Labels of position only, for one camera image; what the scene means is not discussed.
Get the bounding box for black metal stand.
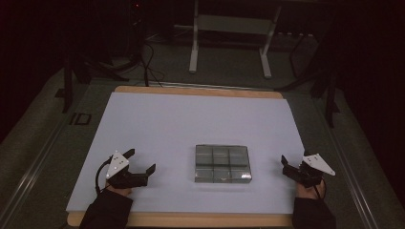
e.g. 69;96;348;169
54;47;128;115
276;34;340;129

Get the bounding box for white table mat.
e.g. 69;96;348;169
65;91;306;216

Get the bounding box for black floor cables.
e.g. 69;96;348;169
111;31;166;88

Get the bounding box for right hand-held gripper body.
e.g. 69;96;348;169
288;153;336;189

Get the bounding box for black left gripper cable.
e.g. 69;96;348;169
95;155;115;196

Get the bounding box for clear plastic compartment box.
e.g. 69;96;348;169
194;144;253;184

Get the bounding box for metal floor rail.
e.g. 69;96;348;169
0;117;70;223
313;98;378;229

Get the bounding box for person's right hand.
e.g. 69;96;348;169
295;179;328;201

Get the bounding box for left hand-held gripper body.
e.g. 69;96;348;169
105;150;149;191

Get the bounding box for person's left hand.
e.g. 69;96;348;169
105;184;134;198

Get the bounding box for white metal stand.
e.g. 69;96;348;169
174;0;283;79

